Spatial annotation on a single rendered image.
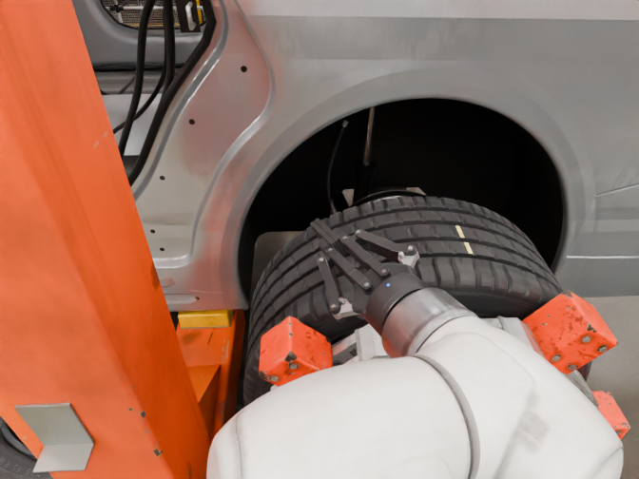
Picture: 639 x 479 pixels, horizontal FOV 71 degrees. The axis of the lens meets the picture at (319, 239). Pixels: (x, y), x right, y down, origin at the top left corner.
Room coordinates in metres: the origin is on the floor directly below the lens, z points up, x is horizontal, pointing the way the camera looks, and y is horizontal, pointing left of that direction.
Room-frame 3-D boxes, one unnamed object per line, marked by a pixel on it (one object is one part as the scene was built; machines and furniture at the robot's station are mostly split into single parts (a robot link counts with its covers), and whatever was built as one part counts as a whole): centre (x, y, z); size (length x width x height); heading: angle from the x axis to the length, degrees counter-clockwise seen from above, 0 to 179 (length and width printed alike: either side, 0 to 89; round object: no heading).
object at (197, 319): (0.86, 0.31, 0.71); 0.14 x 0.14 x 0.05; 3
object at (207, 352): (0.69, 0.30, 0.69); 0.52 x 0.17 x 0.35; 3
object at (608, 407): (0.44, -0.50, 0.85); 0.09 x 0.08 x 0.07; 93
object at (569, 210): (0.97, -0.19, 1.03); 0.83 x 0.32 x 0.58; 93
